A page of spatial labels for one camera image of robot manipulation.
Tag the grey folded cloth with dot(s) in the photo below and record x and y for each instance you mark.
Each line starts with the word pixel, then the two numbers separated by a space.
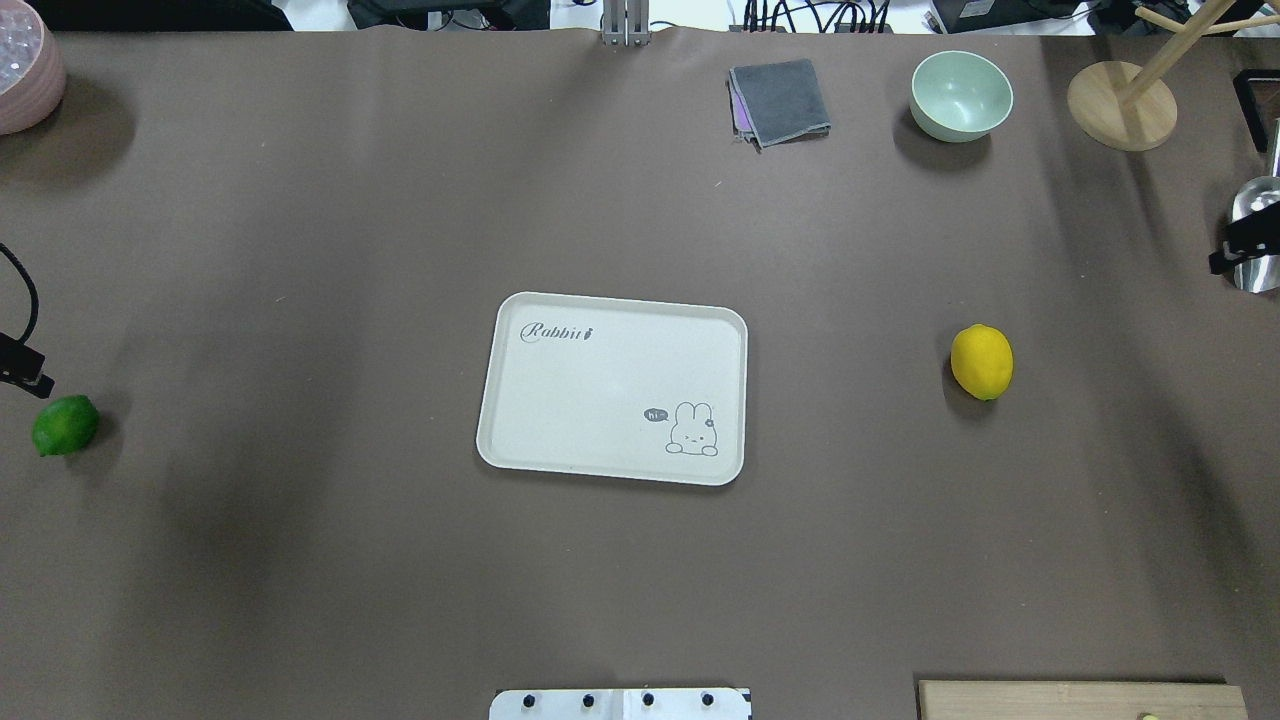
pixel 783 99

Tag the yellow lemon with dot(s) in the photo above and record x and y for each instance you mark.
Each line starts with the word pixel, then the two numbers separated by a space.
pixel 982 361

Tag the wooden board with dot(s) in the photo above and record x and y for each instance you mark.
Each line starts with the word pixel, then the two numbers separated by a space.
pixel 957 699

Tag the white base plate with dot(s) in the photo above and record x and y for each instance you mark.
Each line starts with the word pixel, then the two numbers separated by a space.
pixel 623 703

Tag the mint green bowl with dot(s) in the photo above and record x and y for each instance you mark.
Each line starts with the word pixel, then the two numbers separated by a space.
pixel 958 97

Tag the green lime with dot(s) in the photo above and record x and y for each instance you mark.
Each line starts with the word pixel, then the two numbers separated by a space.
pixel 65 426

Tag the black frame object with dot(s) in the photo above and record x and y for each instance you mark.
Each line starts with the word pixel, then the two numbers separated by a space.
pixel 1258 95

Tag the pink ribbed bowl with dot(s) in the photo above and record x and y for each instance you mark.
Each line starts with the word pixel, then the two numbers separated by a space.
pixel 34 77

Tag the shiny metal scoop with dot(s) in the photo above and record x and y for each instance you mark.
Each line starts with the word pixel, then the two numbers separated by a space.
pixel 1258 275

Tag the white rabbit tray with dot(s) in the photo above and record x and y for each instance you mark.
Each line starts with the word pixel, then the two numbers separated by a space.
pixel 620 388

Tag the wooden stand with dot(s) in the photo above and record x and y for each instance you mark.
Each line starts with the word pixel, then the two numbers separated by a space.
pixel 1128 107

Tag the purple cloth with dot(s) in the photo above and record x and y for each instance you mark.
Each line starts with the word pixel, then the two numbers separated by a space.
pixel 742 125

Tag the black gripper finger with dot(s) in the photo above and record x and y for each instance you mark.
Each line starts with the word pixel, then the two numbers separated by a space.
pixel 1250 237
pixel 23 367

